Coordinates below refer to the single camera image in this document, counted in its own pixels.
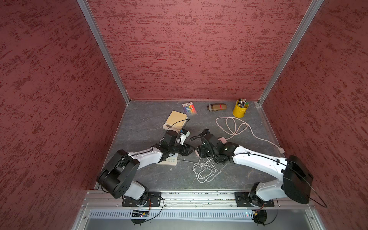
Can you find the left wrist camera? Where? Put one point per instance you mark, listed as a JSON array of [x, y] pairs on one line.
[[182, 135]]

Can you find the beige kitchen scale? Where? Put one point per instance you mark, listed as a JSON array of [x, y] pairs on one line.
[[175, 121]]

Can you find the pink power strip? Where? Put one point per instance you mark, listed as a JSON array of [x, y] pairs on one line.
[[223, 140]]

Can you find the brown pencil case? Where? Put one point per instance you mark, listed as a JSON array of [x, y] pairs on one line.
[[216, 107]]

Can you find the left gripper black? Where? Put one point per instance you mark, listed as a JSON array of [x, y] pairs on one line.
[[185, 149]]

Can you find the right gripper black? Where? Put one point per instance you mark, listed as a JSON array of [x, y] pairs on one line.
[[201, 153]]

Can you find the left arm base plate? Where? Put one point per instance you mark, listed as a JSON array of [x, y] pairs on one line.
[[148, 199]]

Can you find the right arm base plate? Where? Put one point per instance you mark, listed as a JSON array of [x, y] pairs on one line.
[[243, 200]]

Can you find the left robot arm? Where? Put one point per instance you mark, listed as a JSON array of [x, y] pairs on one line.
[[116, 178]]

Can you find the yellow pen cup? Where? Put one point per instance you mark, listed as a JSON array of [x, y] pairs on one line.
[[241, 107]]

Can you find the colourful highlighter pack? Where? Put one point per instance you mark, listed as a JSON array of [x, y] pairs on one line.
[[189, 108]]

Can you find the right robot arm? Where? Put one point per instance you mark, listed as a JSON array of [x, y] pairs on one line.
[[291, 177]]

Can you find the aluminium front rail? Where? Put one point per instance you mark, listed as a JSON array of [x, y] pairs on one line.
[[171, 199]]

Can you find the blue top kitchen scale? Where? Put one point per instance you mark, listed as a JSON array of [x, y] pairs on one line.
[[172, 160]]

